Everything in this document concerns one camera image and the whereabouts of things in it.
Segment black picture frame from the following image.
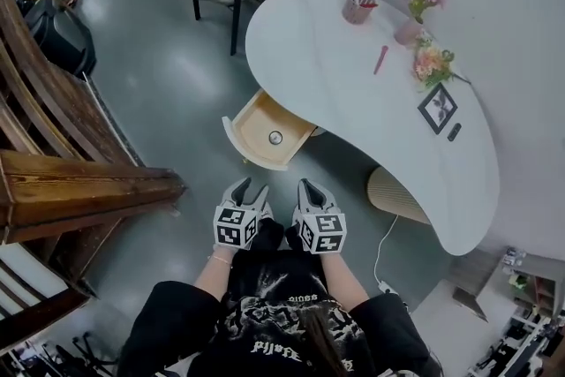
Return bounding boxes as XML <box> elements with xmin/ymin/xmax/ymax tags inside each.
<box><xmin>417</xmin><ymin>82</ymin><xmax>459</xmax><ymax>136</ymax></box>

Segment person's left forearm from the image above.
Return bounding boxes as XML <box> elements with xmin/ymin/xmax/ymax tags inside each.
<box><xmin>193</xmin><ymin>243</ymin><xmax>235</xmax><ymax>301</ymax></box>

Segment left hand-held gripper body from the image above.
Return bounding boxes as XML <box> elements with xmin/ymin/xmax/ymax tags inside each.
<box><xmin>214</xmin><ymin>200</ymin><xmax>260</xmax><ymax>251</ymax></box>

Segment black office chair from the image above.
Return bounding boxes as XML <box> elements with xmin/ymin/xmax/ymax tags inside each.
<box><xmin>41</xmin><ymin>333</ymin><xmax>120</xmax><ymax>377</ymax></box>

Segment peach and yellow flower bouquet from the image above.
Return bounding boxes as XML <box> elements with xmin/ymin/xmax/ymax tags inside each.
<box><xmin>412</xmin><ymin>37</ymin><xmax>472</xmax><ymax>92</ymax></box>

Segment pink pen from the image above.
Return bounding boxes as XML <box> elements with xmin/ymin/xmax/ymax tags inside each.
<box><xmin>373</xmin><ymin>45</ymin><xmax>390</xmax><ymax>76</ymax></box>

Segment white power cable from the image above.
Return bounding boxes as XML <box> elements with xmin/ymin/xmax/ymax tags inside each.
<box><xmin>373</xmin><ymin>212</ymin><xmax>401</xmax><ymax>286</ymax></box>

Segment pink pen holder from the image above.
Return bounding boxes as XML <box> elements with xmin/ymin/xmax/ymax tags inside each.
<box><xmin>342</xmin><ymin>0</ymin><xmax>380</xmax><ymax>26</ymax></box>

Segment wooden desk drawer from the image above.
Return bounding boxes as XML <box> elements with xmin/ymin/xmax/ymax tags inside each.
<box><xmin>221</xmin><ymin>87</ymin><xmax>318</xmax><ymax>172</ymax></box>

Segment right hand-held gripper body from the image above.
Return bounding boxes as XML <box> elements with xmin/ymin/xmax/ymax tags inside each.
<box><xmin>294</xmin><ymin>208</ymin><xmax>347</xmax><ymax>255</ymax></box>

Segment person's right forearm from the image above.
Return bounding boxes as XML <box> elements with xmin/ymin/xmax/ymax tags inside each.
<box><xmin>318</xmin><ymin>251</ymin><xmax>370</xmax><ymax>310</ymax></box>

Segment person's black trousers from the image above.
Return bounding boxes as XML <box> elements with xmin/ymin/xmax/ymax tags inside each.
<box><xmin>229</xmin><ymin>215</ymin><xmax>310</xmax><ymax>261</ymax></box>

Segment white office desk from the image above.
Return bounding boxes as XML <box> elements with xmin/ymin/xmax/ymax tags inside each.
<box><xmin>463</xmin><ymin>308</ymin><xmax>565</xmax><ymax>377</ymax></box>

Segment white curved desk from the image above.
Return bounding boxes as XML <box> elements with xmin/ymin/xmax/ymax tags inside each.
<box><xmin>245</xmin><ymin>0</ymin><xmax>501</xmax><ymax>257</ymax></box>

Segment black hard case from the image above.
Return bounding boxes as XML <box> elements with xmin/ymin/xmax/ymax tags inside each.
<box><xmin>26</xmin><ymin>4</ymin><xmax>98</xmax><ymax>79</ymax></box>

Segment person's black printed shirt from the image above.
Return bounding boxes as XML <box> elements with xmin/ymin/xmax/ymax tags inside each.
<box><xmin>117</xmin><ymin>249</ymin><xmax>432</xmax><ymax>377</ymax></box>

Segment grey shelf unit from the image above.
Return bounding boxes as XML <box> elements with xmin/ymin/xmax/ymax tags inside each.
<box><xmin>449</xmin><ymin>249</ymin><xmax>565</xmax><ymax>323</ymax></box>

